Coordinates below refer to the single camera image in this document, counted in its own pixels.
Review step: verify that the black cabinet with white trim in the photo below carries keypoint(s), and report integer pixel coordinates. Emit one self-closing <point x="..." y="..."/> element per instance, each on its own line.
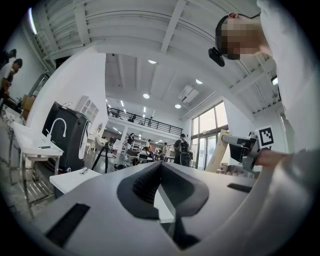
<point x="72" y="140"/>

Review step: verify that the black eyeglasses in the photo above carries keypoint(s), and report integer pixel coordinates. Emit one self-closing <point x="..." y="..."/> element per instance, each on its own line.
<point x="84" y="172"/>

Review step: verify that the white armchair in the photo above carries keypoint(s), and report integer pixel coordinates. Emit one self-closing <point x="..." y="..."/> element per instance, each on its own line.
<point x="101" y="143"/>

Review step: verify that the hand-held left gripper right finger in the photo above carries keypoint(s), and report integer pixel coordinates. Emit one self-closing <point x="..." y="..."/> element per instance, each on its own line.
<point x="212" y="200"/>

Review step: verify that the person's head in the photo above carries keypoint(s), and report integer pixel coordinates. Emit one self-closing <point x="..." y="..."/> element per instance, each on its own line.
<point x="246" y="37"/>

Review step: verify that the black mezzanine railing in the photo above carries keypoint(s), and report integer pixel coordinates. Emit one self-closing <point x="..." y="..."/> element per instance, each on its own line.
<point x="160" y="125"/>

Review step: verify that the cardboard box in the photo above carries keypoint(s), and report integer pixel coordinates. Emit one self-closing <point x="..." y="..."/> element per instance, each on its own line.
<point x="27" y="103"/>

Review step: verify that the white low table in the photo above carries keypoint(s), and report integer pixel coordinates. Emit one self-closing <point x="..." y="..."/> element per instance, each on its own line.
<point x="67" y="181"/>

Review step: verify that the white ceiling air conditioner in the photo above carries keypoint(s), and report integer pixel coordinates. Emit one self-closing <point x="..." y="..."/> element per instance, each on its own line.
<point x="188" y="93"/>

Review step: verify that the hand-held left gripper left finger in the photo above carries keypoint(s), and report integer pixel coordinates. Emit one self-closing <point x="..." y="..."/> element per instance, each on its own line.
<point x="100" y="200"/>

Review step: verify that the wall-mounted sign light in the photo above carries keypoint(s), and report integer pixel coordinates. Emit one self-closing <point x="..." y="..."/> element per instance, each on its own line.
<point x="274" y="80"/>

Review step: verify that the black head-worn camera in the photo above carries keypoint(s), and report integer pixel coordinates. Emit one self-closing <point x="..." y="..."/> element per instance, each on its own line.
<point x="217" y="57"/>

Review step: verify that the leaning wooden board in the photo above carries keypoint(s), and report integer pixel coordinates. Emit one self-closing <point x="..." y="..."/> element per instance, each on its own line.
<point x="216" y="155"/>

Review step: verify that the small black flat object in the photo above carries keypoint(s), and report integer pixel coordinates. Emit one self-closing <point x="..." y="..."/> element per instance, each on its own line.
<point x="44" y="147"/>

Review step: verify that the large glass window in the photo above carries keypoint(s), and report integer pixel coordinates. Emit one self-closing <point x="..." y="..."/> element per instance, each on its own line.
<point x="210" y="125"/>

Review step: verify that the long tube light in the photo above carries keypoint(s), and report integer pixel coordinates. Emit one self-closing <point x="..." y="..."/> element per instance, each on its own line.
<point x="32" y="21"/>

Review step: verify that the person's white shirt torso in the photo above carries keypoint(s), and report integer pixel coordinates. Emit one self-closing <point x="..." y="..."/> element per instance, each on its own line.
<point x="295" y="75"/>

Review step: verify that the black tripod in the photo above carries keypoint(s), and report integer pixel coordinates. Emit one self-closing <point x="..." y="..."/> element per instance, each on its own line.
<point x="101" y="152"/>

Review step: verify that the white cabinet with arched panes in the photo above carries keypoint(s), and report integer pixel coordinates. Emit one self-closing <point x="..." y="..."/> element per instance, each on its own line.
<point x="87" y="107"/>

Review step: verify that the white curved faucet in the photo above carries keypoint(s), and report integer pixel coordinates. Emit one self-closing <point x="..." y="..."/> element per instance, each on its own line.
<point x="59" y="119"/>

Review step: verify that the round ceiling light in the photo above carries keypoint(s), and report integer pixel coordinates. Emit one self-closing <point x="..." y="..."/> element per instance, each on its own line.
<point x="152" y="61"/>
<point x="199" y="81"/>
<point x="146" y="96"/>
<point x="177" y="106"/>

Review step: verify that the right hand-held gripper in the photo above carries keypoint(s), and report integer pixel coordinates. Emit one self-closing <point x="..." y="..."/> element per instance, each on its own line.
<point x="246" y="150"/>

